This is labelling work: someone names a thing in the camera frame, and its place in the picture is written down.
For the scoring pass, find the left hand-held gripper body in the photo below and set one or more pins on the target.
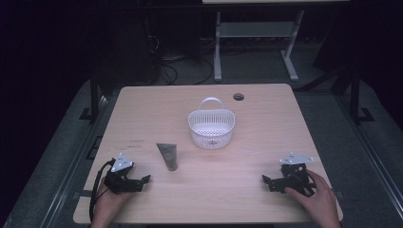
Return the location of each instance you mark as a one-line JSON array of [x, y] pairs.
[[122, 163]]

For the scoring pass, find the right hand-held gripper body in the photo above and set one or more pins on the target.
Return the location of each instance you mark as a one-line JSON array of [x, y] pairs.
[[296, 177]]

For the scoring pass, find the person's left hand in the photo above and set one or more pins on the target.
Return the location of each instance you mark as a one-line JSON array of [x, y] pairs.
[[109, 204]]

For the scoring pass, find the person's right hand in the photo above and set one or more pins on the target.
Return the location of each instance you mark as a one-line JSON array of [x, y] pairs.
[[318, 202]]

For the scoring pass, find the grey squeeze tube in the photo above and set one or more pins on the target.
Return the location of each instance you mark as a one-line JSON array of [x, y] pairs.
[[169, 155]]

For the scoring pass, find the black stand leg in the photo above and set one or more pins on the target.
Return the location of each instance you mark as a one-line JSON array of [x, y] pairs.
[[356, 95], [94, 98]]

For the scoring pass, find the white plastic basket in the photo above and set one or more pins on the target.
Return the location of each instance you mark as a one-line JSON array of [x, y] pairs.
[[211, 126]]

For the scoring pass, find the grey metal stand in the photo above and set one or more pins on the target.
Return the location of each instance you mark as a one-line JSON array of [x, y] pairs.
[[256, 30]]

